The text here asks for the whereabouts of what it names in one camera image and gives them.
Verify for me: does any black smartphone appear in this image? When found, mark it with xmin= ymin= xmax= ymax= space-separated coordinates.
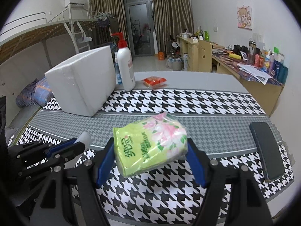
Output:
xmin=249 ymin=122 xmax=285 ymax=183

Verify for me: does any blue plaid quilt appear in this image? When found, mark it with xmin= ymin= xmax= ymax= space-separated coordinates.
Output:
xmin=15 ymin=77 xmax=54 ymax=108

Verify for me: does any red snack packet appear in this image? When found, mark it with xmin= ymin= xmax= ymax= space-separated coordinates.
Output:
xmin=142 ymin=76 xmax=167 ymax=89

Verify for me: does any wooden smiley chair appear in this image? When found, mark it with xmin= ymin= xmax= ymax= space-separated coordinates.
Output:
xmin=198 ymin=40 xmax=212 ymax=73

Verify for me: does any glass balcony door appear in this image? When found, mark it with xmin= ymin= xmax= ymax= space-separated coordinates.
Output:
xmin=123 ymin=0 xmax=155 ymax=57

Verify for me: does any green floral tissue pack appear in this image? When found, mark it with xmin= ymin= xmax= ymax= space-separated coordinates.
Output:
xmin=113 ymin=112 xmax=188 ymax=178

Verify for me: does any anime girl poster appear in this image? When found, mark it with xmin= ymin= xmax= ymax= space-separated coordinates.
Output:
xmin=237 ymin=5 xmax=252 ymax=30

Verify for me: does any left olive curtain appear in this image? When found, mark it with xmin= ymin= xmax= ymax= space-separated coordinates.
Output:
xmin=88 ymin=0 xmax=128 ymax=40

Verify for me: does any white foam box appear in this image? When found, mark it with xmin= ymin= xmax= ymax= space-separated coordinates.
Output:
xmin=44 ymin=46 xmax=116 ymax=117

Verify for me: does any olive curtain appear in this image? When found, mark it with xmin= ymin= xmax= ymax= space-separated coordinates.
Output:
xmin=153 ymin=0 xmax=194 ymax=53
xmin=88 ymin=0 xmax=128 ymax=40

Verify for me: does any grey trash bin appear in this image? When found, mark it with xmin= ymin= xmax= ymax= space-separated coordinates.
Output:
xmin=171 ymin=58 xmax=183 ymax=71

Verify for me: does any white red pump bottle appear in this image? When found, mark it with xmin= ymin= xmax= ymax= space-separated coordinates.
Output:
xmin=112 ymin=32 xmax=136 ymax=91

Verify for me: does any right olive curtain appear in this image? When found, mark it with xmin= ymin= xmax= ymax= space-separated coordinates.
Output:
xmin=153 ymin=0 xmax=194 ymax=53

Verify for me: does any houndstooth table cloth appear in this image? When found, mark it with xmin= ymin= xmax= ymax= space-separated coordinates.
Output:
xmin=18 ymin=89 xmax=294 ymax=224

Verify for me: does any white air conditioner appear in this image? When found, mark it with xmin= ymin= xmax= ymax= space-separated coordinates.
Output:
xmin=64 ymin=0 xmax=85 ymax=8

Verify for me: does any wooden desk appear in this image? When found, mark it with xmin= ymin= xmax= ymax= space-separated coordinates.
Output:
xmin=177 ymin=36 xmax=284 ymax=116

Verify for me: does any orange bag on floor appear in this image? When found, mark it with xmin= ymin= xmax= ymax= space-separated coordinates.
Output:
xmin=158 ymin=52 xmax=165 ymax=61

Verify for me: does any metal bunk bed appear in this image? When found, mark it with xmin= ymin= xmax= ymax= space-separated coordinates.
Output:
xmin=1 ymin=6 xmax=112 ymax=64

